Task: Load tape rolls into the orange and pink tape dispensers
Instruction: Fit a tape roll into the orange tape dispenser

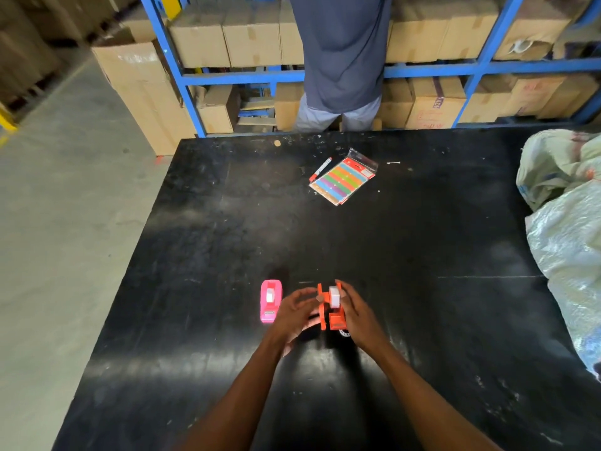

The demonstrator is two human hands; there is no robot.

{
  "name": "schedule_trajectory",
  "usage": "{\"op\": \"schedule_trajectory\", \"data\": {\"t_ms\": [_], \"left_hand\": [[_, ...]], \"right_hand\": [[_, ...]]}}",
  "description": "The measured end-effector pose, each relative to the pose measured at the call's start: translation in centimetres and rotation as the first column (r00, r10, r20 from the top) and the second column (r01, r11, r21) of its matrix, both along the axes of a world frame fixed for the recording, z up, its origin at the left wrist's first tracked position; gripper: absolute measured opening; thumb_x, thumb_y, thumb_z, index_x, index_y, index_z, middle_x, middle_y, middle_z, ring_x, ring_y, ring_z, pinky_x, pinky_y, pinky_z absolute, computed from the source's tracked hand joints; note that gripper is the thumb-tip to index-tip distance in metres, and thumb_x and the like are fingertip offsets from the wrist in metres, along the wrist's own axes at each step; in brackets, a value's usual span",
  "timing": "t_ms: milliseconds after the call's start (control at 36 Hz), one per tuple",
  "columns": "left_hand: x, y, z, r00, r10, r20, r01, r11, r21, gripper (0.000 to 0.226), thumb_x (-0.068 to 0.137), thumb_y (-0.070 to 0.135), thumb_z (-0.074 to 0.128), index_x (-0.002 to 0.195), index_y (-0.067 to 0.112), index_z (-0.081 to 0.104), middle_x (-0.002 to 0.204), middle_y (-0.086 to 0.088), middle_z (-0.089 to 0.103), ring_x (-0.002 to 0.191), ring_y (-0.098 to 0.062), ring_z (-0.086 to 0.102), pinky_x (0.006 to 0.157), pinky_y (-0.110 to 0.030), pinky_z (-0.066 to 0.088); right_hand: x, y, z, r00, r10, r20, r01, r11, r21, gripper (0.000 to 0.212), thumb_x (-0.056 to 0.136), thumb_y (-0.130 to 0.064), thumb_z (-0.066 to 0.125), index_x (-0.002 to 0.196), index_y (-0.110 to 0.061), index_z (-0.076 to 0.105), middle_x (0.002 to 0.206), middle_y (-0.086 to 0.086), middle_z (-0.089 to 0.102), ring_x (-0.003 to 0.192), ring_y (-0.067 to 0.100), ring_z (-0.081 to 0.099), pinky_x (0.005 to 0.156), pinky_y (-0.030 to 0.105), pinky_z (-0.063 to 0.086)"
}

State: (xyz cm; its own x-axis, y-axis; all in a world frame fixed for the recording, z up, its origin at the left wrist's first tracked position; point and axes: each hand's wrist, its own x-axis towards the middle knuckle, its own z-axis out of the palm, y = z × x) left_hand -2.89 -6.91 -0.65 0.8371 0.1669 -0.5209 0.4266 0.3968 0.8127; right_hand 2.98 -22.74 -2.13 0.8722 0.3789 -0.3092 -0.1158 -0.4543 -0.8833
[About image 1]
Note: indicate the yellow metal bar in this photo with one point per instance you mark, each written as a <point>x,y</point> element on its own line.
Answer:
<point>170,6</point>

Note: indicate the person's left forearm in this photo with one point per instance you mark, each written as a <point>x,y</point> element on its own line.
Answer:
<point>239,399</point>

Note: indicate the person's right hand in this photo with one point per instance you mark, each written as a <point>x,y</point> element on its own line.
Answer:
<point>364,326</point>

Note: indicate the blue metal shelf rack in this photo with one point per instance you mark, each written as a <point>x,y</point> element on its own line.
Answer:
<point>235,78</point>

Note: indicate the person's right forearm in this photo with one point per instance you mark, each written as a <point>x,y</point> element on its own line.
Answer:
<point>422,403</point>

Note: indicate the white tape roll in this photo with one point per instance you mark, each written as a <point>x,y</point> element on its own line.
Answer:
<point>270,295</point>
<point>334,298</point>

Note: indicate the tall open cardboard box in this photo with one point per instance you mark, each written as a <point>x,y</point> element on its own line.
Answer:
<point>141,98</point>

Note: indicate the orange tape dispenser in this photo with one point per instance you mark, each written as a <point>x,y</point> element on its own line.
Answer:
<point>335,320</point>

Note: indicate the rainbow striped sticker pack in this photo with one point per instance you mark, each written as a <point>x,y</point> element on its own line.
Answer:
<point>343,179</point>

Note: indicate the red and white pen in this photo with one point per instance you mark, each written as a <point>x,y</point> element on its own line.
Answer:
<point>320,169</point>

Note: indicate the row of cardboard boxes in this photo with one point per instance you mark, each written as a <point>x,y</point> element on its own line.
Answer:
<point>253,39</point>
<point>434,107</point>

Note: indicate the person's left hand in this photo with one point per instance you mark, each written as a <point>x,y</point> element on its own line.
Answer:
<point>293,317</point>

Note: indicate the yellow rack post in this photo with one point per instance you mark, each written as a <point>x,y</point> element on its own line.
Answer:
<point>7,121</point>

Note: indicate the white woven sack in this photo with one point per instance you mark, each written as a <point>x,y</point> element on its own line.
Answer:
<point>573,258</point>

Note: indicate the pink tape dispenser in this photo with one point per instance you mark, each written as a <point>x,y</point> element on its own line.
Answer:
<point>268,314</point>

